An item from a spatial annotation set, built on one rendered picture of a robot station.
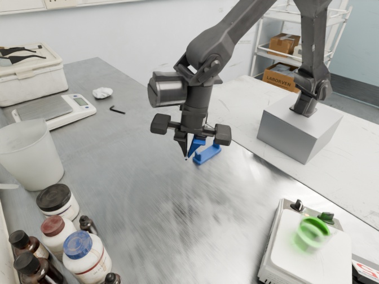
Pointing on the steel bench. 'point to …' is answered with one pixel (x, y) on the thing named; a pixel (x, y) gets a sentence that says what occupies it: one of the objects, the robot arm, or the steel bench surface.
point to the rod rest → (199, 158)
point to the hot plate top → (343, 250)
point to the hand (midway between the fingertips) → (188, 146)
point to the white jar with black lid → (58, 202)
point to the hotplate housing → (268, 277)
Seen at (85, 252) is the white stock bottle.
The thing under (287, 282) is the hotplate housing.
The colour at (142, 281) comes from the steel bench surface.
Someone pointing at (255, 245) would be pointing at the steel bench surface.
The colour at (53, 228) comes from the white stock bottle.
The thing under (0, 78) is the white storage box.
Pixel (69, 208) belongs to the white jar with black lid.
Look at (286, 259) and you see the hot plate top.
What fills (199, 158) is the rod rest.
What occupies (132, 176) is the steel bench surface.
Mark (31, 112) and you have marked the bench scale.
